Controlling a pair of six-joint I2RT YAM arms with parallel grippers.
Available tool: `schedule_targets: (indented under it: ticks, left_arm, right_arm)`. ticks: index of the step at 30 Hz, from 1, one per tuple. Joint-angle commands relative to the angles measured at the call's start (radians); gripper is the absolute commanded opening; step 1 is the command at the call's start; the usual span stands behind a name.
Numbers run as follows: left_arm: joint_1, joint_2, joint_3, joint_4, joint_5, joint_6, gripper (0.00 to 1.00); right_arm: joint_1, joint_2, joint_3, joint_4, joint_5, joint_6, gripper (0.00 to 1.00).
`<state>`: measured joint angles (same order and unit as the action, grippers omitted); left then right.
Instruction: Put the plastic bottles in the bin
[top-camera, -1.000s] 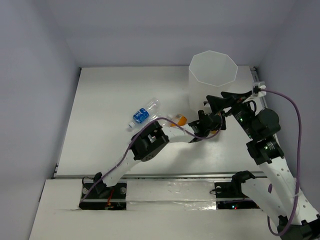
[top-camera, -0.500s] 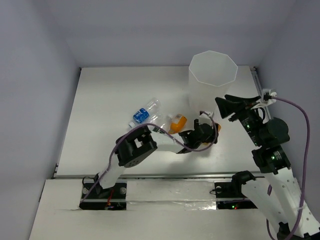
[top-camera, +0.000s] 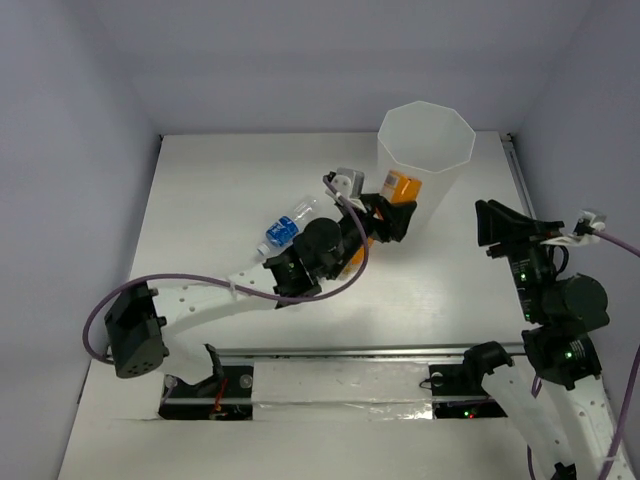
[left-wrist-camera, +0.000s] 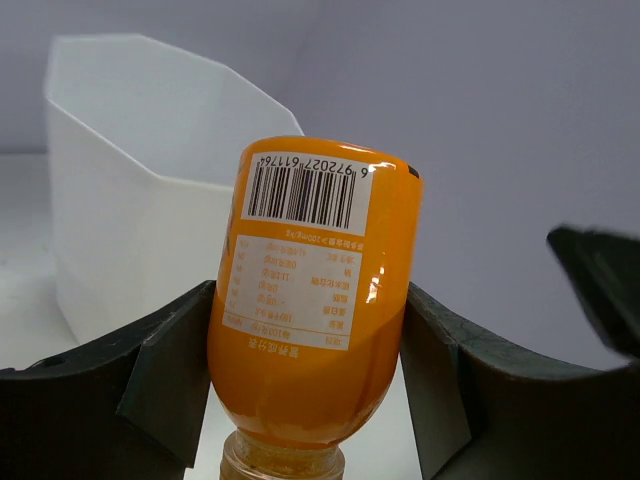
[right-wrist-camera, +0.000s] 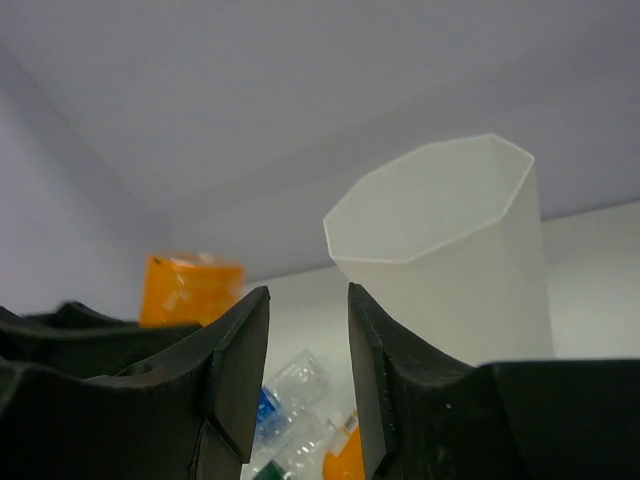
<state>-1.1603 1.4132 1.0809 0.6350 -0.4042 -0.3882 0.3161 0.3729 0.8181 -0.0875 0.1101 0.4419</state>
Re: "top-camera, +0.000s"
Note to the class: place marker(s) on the aluminium rail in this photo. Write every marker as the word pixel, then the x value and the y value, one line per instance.
pixel 355 335
pixel 522 185

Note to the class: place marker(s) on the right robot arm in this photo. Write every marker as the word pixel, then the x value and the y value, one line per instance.
pixel 563 415

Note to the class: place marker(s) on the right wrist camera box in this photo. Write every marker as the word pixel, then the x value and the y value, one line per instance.
pixel 589 222

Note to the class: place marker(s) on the white octagonal plastic bin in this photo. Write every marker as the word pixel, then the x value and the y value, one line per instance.
pixel 430 143

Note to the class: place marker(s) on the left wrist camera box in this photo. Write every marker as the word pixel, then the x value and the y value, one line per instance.
pixel 346 181

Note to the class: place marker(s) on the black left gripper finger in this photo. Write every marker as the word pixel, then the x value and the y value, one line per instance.
pixel 375 201
pixel 396 218

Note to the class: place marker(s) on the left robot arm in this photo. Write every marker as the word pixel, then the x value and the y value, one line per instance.
pixel 159 322

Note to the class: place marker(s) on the aluminium right side rail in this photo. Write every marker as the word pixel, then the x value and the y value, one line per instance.
pixel 522 185

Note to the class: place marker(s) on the clear bottle blue label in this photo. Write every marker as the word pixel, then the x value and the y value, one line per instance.
pixel 287 226

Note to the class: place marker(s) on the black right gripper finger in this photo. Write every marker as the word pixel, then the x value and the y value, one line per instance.
pixel 484 217
pixel 508 226

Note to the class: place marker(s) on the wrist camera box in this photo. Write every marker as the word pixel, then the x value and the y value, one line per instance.
pixel 589 222
pixel 346 181

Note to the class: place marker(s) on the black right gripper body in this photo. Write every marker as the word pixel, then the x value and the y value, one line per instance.
pixel 528 258

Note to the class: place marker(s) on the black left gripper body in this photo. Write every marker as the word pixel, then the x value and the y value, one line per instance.
pixel 375 215

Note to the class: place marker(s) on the orange bottle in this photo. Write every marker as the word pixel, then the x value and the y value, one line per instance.
pixel 400 188
pixel 354 264

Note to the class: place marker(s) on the aluminium front rail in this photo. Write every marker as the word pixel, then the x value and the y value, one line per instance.
pixel 355 335

